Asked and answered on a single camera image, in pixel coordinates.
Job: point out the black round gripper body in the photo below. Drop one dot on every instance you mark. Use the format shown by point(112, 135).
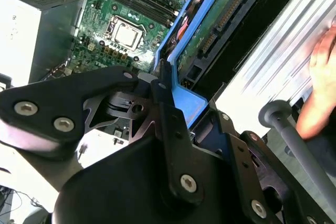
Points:
point(126, 187)

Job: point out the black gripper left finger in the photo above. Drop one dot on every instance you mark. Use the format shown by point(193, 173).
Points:
point(47, 108)

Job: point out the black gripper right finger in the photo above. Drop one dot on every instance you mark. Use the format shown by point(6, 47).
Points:
point(244, 171)

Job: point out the hard disk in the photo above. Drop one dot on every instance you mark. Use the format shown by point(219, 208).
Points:
point(210, 24)

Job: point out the person's hand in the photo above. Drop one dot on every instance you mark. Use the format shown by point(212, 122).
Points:
point(325, 77)

